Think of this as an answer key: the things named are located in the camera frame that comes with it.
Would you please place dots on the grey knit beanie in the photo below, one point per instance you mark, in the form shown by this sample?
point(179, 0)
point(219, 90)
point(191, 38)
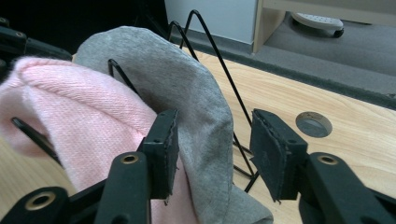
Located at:
point(186, 93)

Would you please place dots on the office chair base leg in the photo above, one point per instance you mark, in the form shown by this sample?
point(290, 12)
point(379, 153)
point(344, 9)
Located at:
point(317, 22)

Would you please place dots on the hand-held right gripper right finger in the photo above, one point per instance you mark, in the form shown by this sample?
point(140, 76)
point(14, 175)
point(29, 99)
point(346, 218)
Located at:
point(280, 155)

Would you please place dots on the grey round table grommet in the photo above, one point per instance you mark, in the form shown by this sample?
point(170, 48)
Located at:
point(313, 125)

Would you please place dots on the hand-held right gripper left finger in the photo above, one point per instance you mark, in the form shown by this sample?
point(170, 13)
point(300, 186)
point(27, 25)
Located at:
point(162, 155)

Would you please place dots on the pink knit beanie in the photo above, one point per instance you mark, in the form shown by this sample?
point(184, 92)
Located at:
point(87, 118)

